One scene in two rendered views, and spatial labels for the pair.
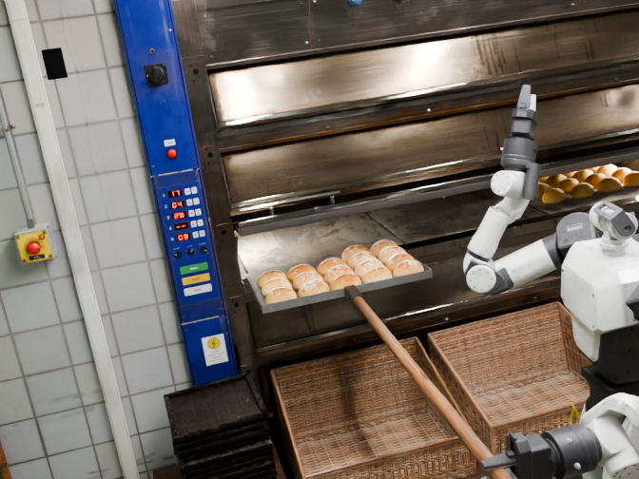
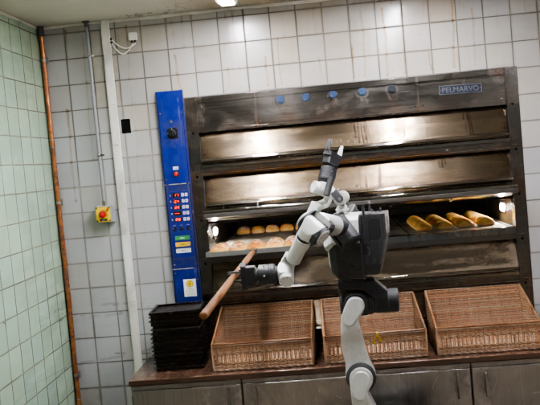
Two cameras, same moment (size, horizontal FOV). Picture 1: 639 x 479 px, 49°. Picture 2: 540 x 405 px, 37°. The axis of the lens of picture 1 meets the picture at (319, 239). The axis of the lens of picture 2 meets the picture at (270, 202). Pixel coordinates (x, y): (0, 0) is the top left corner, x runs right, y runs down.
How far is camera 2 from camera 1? 2.68 m
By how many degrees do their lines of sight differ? 22
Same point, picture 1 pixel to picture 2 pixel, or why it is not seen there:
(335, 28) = (269, 114)
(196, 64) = (194, 129)
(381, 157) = (293, 186)
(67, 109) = (128, 148)
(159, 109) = (172, 150)
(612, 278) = not seen: hidden behind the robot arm
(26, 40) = (114, 114)
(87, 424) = (118, 322)
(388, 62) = (299, 133)
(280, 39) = (239, 119)
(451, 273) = not seen: hidden behind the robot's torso
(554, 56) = (402, 135)
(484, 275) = not seen: hidden behind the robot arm
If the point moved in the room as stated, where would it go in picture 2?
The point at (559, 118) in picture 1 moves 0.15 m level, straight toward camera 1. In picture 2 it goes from (409, 172) to (397, 173)
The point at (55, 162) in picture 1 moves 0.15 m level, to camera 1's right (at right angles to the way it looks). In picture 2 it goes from (120, 173) to (142, 171)
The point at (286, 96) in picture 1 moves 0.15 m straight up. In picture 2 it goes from (239, 149) to (237, 123)
